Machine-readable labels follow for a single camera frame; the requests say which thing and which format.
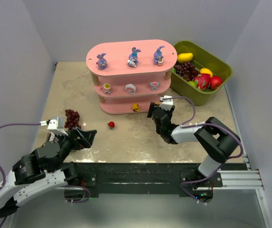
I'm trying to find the pink toy with blue bow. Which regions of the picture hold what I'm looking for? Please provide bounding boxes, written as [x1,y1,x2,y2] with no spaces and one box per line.
[149,81,160,91]

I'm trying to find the red haired mermaid toy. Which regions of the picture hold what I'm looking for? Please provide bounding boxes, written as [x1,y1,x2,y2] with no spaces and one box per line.
[107,122,115,130]

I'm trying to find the pink toy with white frill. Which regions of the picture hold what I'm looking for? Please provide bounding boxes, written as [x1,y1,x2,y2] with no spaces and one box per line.
[125,84,136,95]

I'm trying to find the pink toy with green centre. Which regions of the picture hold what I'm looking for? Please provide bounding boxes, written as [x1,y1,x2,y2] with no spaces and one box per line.
[100,83,113,95]

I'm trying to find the purple bunny toy blue ears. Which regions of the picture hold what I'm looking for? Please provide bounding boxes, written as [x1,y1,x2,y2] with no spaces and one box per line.
[127,47,141,68]

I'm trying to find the purple bunny toy with cup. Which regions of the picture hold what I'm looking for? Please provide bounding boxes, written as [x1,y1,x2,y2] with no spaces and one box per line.
[153,46,165,66]

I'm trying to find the purple bunny toy red bow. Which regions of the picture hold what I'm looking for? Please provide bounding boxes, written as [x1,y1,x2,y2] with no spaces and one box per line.
[96,53,108,70]

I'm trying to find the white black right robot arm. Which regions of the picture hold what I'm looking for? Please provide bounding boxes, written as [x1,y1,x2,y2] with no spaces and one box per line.
[147,102,243,184]

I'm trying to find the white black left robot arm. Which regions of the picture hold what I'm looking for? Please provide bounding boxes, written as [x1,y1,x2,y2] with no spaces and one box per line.
[0,127,97,218]

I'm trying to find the pink three-tier wooden shelf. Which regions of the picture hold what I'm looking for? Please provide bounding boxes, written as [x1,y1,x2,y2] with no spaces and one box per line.
[86,39,177,114]

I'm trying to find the dark red grape bunch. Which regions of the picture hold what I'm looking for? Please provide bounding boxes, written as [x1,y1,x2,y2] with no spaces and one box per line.
[64,109,81,131]

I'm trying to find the green lime toy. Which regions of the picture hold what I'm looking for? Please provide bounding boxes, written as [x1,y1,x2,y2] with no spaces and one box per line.
[188,81,197,88]

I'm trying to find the purple grape bunch in bin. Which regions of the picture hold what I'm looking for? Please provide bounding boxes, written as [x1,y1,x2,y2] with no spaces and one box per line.
[174,61,199,81]

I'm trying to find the red dragon fruit toy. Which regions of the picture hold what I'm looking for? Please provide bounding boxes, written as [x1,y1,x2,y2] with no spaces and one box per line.
[193,73,211,91]

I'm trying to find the yellow mango toy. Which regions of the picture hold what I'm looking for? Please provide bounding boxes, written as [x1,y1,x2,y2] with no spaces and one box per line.
[177,53,194,63]

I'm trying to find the red apple toy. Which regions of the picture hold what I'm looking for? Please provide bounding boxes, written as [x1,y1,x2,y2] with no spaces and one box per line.
[209,76,223,90]

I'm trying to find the olive green plastic bin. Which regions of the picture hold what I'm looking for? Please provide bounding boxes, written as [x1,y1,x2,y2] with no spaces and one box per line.
[170,40,232,106]

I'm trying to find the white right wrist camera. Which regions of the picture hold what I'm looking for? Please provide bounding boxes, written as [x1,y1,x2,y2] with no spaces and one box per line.
[159,95,174,111]

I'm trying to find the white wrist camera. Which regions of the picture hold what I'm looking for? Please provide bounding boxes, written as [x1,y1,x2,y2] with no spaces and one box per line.
[47,116,68,136]
[159,95,174,111]

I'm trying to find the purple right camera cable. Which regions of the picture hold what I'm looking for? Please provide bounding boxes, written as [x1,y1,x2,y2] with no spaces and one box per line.
[166,96,243,202]

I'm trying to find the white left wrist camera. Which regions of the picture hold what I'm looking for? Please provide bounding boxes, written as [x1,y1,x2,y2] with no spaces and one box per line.
[47,116,68,136]

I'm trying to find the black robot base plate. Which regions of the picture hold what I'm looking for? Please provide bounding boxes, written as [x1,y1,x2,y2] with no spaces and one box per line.
[55,161,224,199]

